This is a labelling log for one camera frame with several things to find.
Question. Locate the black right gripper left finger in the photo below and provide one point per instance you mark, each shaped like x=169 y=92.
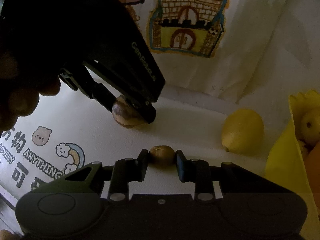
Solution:
x=125 y=171

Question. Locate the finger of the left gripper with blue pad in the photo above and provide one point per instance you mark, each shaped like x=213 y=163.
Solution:
x=144 y=109

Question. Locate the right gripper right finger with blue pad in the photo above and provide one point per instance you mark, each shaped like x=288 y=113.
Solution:
x=196 y=171

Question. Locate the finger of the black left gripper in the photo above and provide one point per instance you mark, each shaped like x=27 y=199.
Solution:
x=79 y=78

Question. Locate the person left hand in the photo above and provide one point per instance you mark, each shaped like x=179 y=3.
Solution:
x=21 y=87

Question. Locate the white printed table mat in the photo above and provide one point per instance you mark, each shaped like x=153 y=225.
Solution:
x=185 y=121

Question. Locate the yellow lemon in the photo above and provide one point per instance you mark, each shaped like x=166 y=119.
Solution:
x=242 y=132

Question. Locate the yellow plastic bowl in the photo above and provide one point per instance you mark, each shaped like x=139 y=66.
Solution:
x=285 y=165

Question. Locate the house drawings paper poster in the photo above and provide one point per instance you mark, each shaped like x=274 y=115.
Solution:
x=209 y=46

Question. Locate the orange fruit in bowl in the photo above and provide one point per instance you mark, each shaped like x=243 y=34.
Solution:
x=311 y=164

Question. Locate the brown kiwi fruit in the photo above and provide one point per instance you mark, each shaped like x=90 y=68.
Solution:
x=7 y=235

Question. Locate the yellow fruit in bowl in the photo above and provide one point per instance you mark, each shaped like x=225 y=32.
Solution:
x=309 y=126

